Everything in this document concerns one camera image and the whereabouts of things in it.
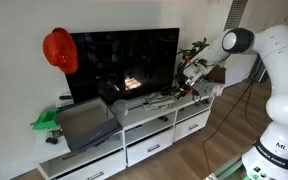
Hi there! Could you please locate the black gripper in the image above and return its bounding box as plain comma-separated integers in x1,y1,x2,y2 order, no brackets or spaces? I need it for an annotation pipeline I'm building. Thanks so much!
172,78,196,101

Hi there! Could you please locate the narrow white drawer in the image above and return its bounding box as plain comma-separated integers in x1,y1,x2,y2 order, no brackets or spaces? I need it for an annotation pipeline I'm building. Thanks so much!
174,109,212,143

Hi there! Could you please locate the cardboard box with purple label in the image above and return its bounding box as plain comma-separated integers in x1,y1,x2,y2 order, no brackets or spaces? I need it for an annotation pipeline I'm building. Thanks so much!
197,64,227,98

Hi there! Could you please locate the green leafy plant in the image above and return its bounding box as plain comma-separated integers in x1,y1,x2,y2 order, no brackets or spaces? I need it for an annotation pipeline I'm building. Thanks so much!
176,37,211,78

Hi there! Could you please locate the white TV stand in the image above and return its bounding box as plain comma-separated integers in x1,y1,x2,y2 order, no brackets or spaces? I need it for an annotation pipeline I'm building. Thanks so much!
33,79,218,180

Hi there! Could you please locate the medium white drawer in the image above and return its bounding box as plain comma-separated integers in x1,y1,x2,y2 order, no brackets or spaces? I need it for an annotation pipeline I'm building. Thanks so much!
126,128,176,167

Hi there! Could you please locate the clear plastic cup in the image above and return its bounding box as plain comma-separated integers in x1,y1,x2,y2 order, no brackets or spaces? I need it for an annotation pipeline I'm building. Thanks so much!
112,99,130,121

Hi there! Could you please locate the black flat screen television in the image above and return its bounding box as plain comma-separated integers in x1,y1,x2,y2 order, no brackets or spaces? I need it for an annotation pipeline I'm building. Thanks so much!
64,27,181,106

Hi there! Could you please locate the dark gray box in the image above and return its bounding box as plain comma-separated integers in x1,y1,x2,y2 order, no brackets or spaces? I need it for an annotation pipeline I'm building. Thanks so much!
250,55,269,83

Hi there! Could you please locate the dark blue shoebox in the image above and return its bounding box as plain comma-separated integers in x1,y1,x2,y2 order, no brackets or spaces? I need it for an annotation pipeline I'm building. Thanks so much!
55,96,124,153

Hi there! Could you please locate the wide white drawer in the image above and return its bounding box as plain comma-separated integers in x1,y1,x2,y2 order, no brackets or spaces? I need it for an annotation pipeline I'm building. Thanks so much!
53,149,127,180

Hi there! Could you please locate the red sparkly hat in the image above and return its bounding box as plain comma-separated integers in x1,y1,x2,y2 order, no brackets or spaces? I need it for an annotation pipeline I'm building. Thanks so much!
42,27,79,75

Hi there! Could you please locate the small black gadget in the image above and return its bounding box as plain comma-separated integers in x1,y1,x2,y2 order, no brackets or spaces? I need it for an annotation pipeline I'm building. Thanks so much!
45,136,59,145

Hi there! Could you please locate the green plastic container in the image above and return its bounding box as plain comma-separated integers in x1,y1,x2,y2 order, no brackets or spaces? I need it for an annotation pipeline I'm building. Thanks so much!
30,109,60,131

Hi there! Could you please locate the long black cable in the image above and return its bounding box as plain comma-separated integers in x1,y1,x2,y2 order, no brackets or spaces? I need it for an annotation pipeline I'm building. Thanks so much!
201,79,254,175

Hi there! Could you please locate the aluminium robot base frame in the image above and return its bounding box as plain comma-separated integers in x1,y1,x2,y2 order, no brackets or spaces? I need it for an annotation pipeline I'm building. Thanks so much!
203,155,252,180

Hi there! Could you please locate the white wall vent grille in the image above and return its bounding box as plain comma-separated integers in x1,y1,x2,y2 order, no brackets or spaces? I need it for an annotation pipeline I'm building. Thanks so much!
224,0,249,31

